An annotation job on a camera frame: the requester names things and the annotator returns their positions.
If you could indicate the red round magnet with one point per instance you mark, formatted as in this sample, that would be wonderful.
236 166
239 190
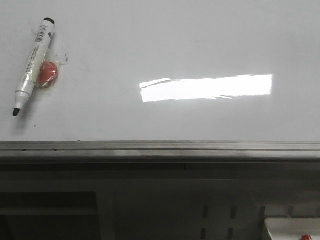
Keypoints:
48 74

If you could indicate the white black whiteboard marker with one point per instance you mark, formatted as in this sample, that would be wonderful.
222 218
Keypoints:
33 65

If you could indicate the white whiteboard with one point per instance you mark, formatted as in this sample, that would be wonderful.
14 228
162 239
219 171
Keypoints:
186 70

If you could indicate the white slotted metal panel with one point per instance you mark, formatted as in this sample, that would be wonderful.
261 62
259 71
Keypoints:
200 209

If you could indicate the small red object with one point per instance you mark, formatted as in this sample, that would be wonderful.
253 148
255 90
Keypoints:
306 237

